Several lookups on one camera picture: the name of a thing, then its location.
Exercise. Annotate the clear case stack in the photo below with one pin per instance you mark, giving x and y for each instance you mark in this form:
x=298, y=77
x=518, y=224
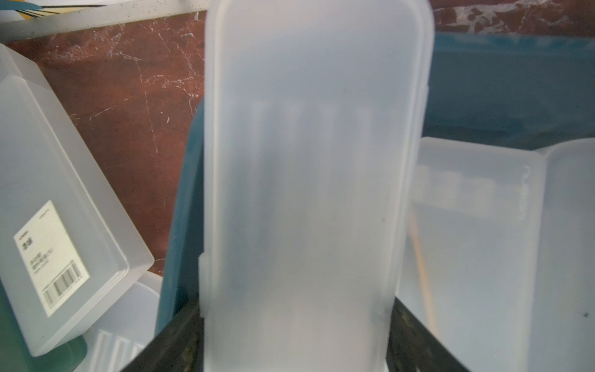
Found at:
x=125, y=329

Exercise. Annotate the clear case with red pen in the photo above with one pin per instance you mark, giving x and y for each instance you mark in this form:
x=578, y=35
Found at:
x=470, y=262

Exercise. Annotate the teal plastic tray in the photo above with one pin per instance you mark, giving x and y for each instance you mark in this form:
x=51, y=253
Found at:
x=524, y=92

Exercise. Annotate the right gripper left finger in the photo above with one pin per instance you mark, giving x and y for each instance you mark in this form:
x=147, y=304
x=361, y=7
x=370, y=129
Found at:
x=178, y=347

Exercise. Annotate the clear rectangular case front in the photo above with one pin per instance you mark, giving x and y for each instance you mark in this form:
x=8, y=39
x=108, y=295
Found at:
x=562, y=332

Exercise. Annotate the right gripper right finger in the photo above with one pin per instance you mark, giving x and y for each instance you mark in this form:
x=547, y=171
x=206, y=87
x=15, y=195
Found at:
x=411, y=347

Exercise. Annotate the clear ribbed case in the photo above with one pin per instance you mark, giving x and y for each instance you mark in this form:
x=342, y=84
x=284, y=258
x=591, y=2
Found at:
x=313, y=117

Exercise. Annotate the clear case with barcode label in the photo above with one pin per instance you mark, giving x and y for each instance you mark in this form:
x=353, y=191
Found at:
x=69, y=250

